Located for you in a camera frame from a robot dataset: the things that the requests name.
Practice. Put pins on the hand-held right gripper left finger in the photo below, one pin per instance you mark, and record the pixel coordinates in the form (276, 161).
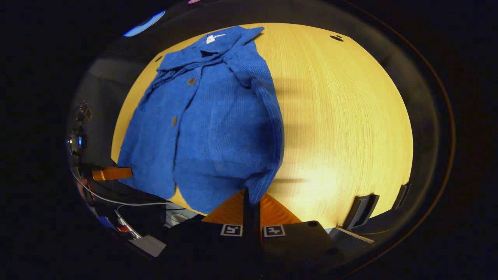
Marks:
(218, 249)

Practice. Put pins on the black table edge clamp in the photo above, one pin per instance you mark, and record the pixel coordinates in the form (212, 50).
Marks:
(402, 196)
(360, 212)

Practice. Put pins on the pale grey object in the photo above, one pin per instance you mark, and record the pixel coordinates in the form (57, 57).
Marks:
(179, 217)

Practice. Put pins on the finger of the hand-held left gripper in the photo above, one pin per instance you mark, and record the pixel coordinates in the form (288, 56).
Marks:
(113, 173)

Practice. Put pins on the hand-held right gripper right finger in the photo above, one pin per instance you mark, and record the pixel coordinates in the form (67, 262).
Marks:
(299, 245)

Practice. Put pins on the grey flat piece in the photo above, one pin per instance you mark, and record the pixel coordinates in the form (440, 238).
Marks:
(148, 245)

